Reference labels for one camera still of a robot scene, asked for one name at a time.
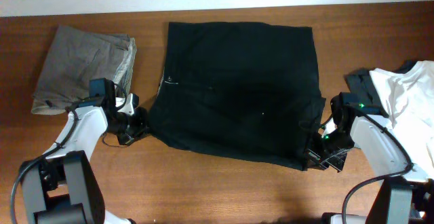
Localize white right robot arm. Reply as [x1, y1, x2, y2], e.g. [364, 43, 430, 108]
[304, 92, 433, 224]

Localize folded grey shorts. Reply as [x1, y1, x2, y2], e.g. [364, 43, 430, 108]
[31, 25, 137, 115]

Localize white t-shirt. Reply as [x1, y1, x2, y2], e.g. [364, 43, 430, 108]
[369, 60, 433, 178]

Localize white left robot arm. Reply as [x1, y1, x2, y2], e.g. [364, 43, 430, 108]
[10, 92, 147, 223]

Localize black shorts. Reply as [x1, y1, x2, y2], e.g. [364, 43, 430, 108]
[149, 22, 326, 171]

